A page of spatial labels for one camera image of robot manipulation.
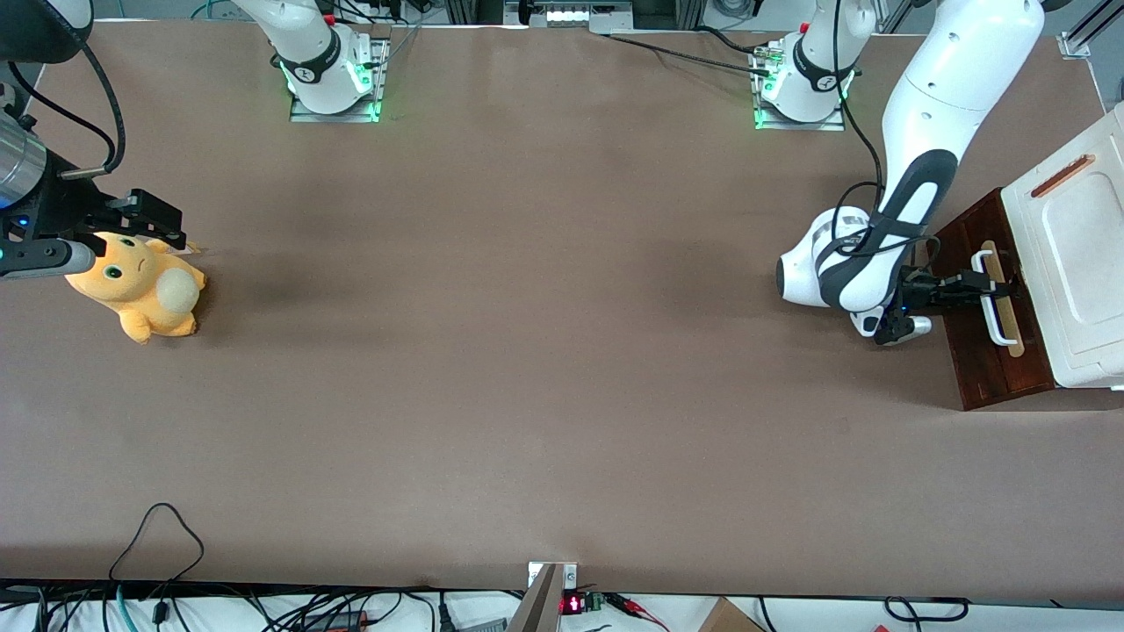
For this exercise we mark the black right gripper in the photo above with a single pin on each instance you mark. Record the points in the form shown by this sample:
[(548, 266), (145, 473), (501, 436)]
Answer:
[(63, 207)]

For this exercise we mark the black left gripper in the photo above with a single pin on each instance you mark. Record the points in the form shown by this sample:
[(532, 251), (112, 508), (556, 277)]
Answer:
[(924, 289)]

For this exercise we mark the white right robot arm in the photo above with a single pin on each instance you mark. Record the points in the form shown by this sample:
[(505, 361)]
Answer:
[(312, 53)]

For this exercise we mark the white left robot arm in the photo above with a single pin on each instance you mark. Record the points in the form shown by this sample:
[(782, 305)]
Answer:
[(948, 88)]

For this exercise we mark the yellow plush toy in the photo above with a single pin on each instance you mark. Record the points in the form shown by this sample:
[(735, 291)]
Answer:
[(149, 298)]

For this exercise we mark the orange strip on cabinet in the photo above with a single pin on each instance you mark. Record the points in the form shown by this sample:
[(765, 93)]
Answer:
[(1062, 175)]

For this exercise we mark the brown cardboard box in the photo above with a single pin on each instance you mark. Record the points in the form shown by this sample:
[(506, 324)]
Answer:
[(727, 619)]

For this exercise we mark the black power adapter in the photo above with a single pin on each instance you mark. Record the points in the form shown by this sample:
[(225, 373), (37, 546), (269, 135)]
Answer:
[(338, 621)]

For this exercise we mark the white power strip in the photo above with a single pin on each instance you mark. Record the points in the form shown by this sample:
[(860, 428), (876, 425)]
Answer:
[(571, 16)]

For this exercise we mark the red clip lead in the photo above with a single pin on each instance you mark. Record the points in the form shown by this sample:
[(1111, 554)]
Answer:
[(637, 610)]

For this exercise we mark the module with red display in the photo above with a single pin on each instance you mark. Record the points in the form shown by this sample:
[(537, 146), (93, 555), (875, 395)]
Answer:
[(572, 604)]

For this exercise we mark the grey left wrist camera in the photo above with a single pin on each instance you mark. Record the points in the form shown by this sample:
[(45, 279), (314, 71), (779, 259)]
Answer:
[(918, 327)]

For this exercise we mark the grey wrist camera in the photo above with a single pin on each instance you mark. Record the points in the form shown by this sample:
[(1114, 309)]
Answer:
[(918, 327), (44, 259)]

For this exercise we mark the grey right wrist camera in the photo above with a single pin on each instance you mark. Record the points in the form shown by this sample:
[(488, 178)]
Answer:
[(44, 259)]

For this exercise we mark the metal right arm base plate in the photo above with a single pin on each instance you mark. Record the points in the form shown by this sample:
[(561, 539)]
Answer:
[(338, 117)]

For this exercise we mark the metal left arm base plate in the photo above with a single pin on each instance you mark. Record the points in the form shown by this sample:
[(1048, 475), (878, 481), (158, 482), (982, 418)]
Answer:
[(825, 125)]

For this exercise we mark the aluminium frame profile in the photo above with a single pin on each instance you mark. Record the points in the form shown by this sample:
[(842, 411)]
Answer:
[(1076, 44)]

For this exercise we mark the grey metal camera mount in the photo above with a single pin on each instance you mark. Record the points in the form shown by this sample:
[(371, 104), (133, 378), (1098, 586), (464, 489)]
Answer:
[(540, 606)]

